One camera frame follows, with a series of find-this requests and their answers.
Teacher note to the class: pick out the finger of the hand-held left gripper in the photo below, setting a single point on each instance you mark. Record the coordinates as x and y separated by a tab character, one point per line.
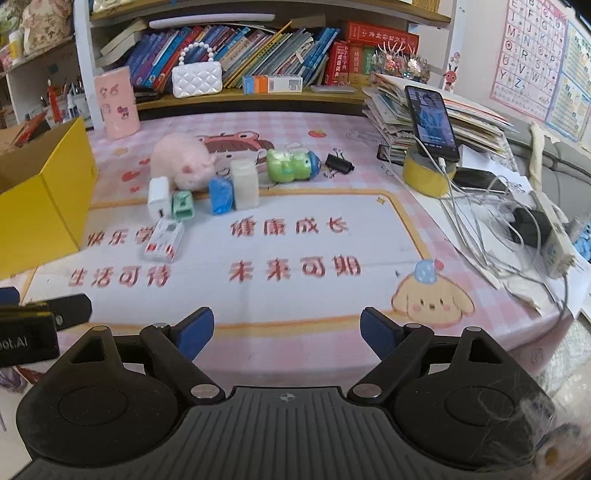
71	309
9	295

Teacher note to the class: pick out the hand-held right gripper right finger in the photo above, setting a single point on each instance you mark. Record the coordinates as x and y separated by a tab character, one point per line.
376	334

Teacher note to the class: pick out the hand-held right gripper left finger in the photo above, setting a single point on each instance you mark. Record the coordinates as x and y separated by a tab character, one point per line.
198	330

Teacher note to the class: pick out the yellow cardboard box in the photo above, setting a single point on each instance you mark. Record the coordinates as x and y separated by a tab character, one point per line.
41	221

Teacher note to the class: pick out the white red small packet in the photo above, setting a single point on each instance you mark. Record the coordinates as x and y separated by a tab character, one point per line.
161	240

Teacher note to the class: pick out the mint green small case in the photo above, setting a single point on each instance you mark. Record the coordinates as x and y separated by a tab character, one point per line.
181	207

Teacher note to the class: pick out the blue plastic pouch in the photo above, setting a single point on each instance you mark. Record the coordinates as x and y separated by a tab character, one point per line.
221	196

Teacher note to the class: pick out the white charger plug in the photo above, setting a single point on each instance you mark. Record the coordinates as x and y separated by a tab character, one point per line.
159	196

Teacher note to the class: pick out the white plastic bottle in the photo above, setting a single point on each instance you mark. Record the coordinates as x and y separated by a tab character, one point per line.
244	184

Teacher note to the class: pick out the pink plush pig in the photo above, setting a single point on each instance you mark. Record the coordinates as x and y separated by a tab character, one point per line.
182	161

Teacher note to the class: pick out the green toy bottle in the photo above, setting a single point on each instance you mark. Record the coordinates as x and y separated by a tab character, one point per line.
286	166

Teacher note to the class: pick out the purple plastic bag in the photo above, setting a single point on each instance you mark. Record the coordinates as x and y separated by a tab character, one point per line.
11	381

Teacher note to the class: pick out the brown flat cardboard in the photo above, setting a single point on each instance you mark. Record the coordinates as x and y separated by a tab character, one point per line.
11	136

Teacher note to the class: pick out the yellow tape roll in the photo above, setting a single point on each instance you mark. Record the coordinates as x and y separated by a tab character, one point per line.
425	177

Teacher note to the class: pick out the black binder clip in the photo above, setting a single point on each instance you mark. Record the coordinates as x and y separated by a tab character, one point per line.
337	162

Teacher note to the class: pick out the grey furry tuft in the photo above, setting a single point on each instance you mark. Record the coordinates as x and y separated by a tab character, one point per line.
535	415

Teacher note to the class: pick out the black power adapter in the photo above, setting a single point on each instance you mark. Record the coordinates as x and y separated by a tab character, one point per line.
526	226

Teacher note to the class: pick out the black flat device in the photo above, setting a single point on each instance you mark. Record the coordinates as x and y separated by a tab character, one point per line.
480	180

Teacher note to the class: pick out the pen holder with stationery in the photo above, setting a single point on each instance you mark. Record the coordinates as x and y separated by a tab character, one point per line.
55	104

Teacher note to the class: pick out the pink printed canister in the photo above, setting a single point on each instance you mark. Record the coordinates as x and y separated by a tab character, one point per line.
115	106

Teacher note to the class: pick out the white cubby shelf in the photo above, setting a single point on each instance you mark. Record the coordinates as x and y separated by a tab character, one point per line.
27	78

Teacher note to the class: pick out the black smartphone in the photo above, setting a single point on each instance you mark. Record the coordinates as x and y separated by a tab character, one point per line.
431	120

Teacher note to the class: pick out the blue crumpled cloth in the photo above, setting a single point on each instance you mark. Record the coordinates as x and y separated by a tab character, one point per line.
582	247

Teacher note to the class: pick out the stack of papers and booklets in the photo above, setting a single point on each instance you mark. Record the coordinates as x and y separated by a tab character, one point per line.
471	124

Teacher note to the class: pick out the pink small box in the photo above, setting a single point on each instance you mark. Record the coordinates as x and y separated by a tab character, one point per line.
4	57

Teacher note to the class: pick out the cream cloth strip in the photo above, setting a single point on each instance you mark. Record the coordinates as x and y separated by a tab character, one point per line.
540	152

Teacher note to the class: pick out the white quilted pearl handbag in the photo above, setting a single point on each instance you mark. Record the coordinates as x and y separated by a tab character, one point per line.
196	81

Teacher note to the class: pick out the white jar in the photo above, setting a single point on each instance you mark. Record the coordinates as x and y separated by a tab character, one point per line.
14	46

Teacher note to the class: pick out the orange blue white carton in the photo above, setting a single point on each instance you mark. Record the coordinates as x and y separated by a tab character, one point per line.
272	84

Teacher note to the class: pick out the floral fabric bag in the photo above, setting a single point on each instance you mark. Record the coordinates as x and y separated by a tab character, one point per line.
46	27

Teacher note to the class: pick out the red green upright dictionary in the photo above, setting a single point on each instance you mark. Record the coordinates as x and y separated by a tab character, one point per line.
362	64

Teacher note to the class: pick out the worn thick book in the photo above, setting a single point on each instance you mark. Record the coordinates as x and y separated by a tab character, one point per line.
122	39

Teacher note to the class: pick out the sparkly decorative crown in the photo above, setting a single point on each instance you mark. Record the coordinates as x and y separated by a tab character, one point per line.
397	60

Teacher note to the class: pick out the row of children's books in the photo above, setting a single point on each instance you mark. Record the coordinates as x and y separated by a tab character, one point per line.
258	46

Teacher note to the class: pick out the large red book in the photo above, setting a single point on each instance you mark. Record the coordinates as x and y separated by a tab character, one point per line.
383	37

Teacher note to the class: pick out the white long flat board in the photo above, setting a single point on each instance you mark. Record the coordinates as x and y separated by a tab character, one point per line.
207	23

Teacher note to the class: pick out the cartoon wall sticker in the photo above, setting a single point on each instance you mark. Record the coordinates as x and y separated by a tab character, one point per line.
452	71

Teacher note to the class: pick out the alphabet wall poster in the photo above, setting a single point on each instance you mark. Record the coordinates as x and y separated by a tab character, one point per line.
531	55

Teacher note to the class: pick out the blue bordered wall poster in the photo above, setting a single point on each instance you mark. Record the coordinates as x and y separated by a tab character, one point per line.
575	83

